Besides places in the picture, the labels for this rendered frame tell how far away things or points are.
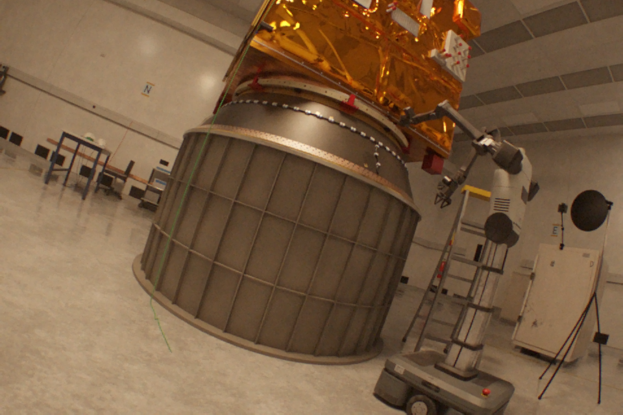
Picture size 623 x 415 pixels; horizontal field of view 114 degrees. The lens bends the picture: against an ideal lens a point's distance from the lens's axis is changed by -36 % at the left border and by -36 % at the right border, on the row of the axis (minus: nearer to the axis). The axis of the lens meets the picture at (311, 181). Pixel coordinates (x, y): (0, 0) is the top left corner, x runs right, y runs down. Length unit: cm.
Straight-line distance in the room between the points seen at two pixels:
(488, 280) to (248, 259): 131
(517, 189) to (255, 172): 146
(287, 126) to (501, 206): 134
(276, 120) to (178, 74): 589
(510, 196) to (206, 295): 177
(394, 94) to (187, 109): 571
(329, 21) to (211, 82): 563
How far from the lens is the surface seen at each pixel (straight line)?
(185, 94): 760
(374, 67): 248
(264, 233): 178
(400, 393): 172
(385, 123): 234
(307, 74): 220
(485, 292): 171
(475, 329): 171
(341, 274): 190
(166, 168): 682
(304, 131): 194
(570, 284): 447
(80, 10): 888
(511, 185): 173
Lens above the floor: 75
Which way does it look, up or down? 9 degrees up
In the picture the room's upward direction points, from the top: 19 degrees clockwise
